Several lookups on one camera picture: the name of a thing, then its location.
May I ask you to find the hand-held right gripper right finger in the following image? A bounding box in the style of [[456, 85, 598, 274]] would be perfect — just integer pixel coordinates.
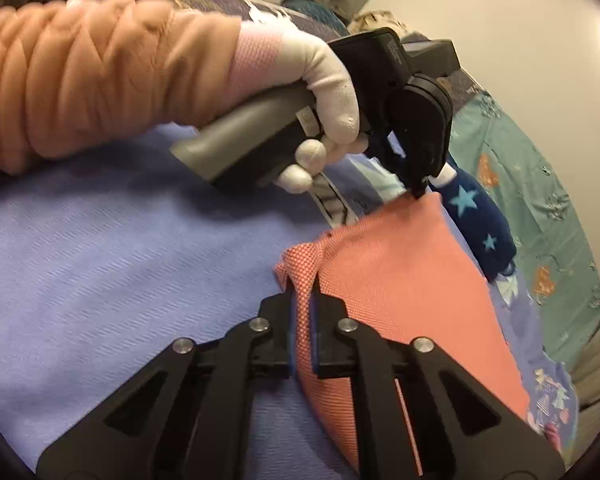
[[310, 290, 566, 480]]

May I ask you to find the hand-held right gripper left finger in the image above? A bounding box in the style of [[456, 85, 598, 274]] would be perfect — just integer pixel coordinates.
[[36, 294, 301, 480]]

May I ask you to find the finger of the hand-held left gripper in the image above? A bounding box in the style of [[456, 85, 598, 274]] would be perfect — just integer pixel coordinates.
[[386, 74, 453, 200]]

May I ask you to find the coral long sleeve shirt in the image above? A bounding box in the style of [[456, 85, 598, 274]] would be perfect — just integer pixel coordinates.
[[272, 192, 531, 477]]

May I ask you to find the person's left forearm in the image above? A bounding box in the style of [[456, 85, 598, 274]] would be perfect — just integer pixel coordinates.
[[0, 0, 286, 177]]

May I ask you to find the person's left hand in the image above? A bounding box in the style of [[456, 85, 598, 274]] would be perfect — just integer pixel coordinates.
[[275, 25, 370, 193]]

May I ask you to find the navy star print folded garment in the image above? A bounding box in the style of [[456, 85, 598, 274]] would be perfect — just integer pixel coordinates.
[[429, 155, 518, 281]]

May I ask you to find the beige cloth pile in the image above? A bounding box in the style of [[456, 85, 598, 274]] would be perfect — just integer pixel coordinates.
[[347, 10, 407, 37]]

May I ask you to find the teal printed sheet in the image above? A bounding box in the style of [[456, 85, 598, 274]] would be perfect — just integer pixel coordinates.
[[447, 90, 600, 361]]

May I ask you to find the blue knitted blanket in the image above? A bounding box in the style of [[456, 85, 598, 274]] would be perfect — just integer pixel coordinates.
[[284, 0, 347, 29]]

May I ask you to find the purple printed bed sheet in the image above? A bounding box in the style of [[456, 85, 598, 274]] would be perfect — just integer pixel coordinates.
[[0, 125, 581, 480]]

